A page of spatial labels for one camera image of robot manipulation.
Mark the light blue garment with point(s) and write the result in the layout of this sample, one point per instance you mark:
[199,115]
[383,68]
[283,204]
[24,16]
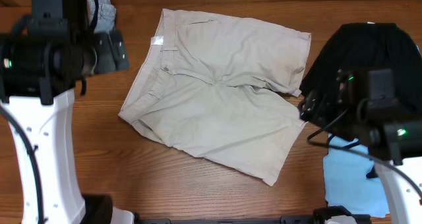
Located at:
[351,180]

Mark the folded light blue jeans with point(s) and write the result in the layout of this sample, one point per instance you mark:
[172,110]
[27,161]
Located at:
[106,16]

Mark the beige shorts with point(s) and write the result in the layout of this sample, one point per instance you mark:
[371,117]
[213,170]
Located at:
[213,86]

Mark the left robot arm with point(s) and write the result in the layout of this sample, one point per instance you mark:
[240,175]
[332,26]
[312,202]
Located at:
[42,58]

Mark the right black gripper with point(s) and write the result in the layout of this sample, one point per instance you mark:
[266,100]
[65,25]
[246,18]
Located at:
[318,109]

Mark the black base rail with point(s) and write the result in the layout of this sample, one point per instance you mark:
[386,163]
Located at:
[230,219]

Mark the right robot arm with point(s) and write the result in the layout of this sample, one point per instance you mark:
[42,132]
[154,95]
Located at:
[367,109]

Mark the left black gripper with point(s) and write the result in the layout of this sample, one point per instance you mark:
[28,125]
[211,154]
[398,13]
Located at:
[110,51]

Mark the black garment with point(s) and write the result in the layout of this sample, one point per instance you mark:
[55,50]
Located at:
[359,46]

